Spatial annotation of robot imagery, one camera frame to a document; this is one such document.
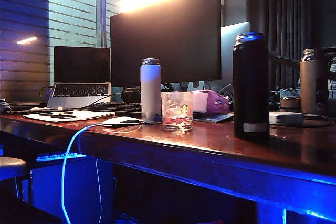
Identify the black computer monitor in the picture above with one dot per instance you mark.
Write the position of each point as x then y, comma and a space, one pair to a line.
168, 45

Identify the white thermos bottle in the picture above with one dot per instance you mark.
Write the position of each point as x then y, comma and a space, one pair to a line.
150, 90

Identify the striped frosted glass partition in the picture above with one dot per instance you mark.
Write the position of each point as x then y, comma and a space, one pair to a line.
71, 11

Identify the black keyboard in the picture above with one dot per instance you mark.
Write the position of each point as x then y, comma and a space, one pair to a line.
115, 107

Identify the silver display back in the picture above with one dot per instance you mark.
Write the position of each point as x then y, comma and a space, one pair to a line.
228, 51

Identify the small dark gadget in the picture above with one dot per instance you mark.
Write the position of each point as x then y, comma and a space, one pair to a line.
4, 106

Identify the black angled rail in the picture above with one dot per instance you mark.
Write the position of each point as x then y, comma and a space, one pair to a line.
284, 60

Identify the silver open laptop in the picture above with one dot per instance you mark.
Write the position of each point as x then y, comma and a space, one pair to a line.
81, 64

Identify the white power adapter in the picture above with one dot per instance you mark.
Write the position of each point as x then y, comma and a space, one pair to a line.
287, 118

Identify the light coloured keyboard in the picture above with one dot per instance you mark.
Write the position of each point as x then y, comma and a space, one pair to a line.
57, 155

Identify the round grey stool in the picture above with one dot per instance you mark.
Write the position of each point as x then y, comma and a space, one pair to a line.
11, 167

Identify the white flat mouse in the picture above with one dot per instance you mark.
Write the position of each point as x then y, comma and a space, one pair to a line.
120, 121

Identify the black pen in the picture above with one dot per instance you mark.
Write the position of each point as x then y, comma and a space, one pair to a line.
64, 116
56, 113

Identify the black headphones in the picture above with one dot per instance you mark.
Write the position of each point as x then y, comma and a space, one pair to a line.
130, 95

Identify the printed clear glass cup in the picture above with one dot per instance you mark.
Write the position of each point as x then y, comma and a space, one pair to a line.
177, 111

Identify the bronze thermos bottle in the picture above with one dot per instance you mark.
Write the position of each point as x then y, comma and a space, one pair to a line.
312, 87

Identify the blue booklet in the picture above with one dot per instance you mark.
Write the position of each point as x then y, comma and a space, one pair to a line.
218, 117

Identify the white notepad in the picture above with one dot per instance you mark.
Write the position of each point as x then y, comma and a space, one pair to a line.
86, 115

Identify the black thermos with grey label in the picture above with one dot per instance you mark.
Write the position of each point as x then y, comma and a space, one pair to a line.
250, 85

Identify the long black bar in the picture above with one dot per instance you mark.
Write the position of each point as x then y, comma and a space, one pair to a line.
39, 110

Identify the dark curtain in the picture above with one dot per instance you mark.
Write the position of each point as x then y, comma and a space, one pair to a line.
288, 11

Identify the white drawer cabinet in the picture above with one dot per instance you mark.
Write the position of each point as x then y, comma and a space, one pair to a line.
78, 192

